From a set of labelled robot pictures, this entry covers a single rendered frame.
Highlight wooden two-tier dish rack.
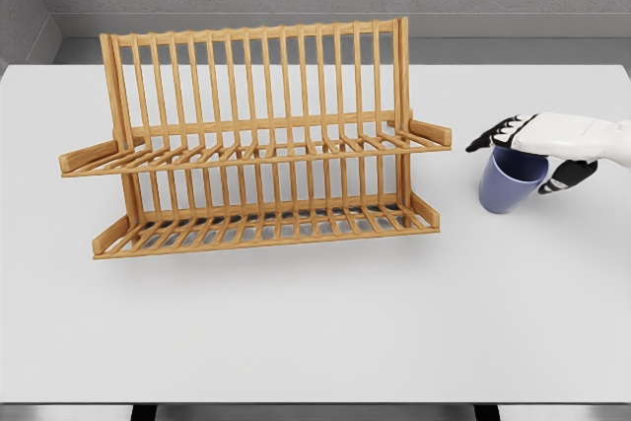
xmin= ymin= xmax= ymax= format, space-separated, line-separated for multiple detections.
xmin=57 ymin=16 xmax=453 ymax=261

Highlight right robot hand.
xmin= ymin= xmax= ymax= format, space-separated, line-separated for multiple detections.
xmin=465 ymin=112 xmax=617 ymax=196

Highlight blue cup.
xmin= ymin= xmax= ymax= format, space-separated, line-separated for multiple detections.
xmin=478 ymin=145 xmax=550 ymax=216

